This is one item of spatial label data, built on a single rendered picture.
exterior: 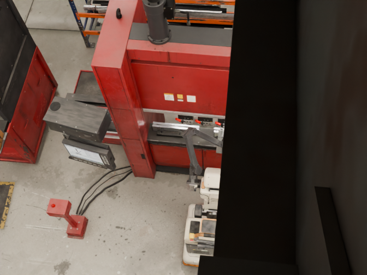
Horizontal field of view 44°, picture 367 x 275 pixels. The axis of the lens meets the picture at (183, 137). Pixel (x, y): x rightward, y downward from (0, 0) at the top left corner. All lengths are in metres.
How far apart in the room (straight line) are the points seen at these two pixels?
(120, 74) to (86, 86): 1.58
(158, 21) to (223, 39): 0.55
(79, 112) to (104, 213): 1.97
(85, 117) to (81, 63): 2.93
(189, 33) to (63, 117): 1.26
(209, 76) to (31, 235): 3.03
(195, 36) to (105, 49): 0.74
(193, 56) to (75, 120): 1.11
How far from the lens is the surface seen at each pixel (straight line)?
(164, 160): 5.27
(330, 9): 0.22
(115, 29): 3.87
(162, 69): 3.88
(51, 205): 4.88
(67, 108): 3.93
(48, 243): 5.64
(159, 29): 3.59
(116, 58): 3.68
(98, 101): 4.21
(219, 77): 3.86
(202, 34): 3.74
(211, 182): 4.10
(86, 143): 4.16
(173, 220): 5.40
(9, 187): 6.05
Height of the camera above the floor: 5.15
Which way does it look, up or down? 62 degrees down
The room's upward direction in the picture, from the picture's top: 7 degrees counter-clockwise
